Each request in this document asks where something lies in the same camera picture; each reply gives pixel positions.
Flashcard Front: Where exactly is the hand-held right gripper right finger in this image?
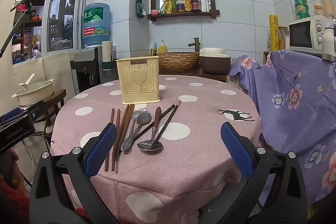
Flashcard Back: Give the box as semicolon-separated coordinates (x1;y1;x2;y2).
220;122;308;224

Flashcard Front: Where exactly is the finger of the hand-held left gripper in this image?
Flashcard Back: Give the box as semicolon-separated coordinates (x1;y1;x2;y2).
0;107;24;124
24;100;51;122

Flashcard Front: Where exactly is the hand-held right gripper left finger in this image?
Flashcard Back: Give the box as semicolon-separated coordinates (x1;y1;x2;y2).
29;122;118;224

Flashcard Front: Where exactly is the grey plastic spoon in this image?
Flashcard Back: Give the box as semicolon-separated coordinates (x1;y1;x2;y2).
120;110;143;152

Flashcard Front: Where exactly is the engraved metal spoon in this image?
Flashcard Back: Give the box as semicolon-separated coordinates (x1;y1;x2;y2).
123;109;152;154

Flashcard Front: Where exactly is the wooden handled metal spoon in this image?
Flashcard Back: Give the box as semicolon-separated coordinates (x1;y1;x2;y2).
137;106;164;153

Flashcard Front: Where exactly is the cream plastic utensil holder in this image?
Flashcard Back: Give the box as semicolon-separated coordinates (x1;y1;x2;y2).
116;55;161;105

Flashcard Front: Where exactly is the dark brown chopstick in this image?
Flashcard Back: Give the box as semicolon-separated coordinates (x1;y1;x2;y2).
131;105;176;145
151;101;181;149

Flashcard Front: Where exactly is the person's left forearm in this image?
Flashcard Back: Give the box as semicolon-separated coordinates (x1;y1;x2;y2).
0;177;30;224

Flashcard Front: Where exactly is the person's left hand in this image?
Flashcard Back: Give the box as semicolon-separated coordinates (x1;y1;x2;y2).
0;149;25;189

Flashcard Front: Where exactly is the cream pot with lid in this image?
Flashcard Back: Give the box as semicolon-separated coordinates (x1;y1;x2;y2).
12;73;55;107

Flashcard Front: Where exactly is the dark wooden stool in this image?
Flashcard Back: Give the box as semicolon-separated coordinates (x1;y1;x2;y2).
43;89;67;120

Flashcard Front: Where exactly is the pink polka dot tablecloth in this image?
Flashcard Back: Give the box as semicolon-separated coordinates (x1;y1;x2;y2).
50;74;263;224

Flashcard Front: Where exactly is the black white water dispenser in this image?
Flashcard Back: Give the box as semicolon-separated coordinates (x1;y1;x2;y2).
74;46;117;94

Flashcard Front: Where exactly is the purple floral cloth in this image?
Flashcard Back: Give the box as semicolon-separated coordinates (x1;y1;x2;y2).
230;50;336;206

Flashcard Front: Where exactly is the white brown rice cooker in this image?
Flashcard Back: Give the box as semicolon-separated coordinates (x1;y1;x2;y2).
199;48;231;74

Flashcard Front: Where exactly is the white cup dispenser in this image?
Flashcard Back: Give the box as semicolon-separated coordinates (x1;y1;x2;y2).
102;41;113;71

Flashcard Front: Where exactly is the sliding window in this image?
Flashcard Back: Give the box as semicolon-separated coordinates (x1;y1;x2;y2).
12;0;88;66

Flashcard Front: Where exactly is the woven basin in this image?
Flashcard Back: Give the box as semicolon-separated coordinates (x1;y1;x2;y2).
157;52;200;72

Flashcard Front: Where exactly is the brass faucet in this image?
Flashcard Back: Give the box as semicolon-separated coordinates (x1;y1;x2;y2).
188;37;201;53

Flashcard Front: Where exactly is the yellow soap dispenser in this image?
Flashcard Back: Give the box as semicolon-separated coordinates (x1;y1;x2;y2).
157;40;168;54

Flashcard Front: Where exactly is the glass jar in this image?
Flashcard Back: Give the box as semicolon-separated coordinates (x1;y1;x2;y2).
279;26;289;50

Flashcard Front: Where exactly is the yellow roll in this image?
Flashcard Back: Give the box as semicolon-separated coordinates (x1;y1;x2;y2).
268;14;280;51

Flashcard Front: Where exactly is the white microwave oven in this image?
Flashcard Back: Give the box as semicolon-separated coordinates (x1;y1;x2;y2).
289;15;332;55

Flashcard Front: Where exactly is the yellow packet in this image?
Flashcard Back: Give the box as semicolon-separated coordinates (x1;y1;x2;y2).
160;0;172;15

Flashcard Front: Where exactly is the green wall packet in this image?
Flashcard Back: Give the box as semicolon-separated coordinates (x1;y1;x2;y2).
136;0;147;19

